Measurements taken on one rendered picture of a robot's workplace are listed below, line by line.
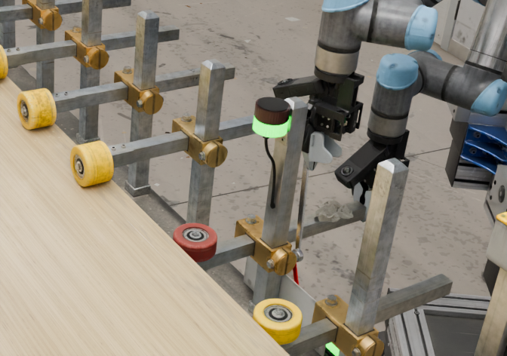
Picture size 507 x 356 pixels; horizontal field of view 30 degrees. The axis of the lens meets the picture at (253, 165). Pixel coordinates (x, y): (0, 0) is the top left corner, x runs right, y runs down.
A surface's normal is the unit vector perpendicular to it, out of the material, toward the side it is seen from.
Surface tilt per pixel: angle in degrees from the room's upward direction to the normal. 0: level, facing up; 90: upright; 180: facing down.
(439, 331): 0
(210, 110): 90
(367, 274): 90
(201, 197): 90
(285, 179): 90
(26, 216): 0
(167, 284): 0
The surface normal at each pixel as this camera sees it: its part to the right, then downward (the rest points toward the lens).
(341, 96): -0.56, 0.36
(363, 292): -0.81, 0.21
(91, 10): 0.58, 0.46
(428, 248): 0.11, -0.86
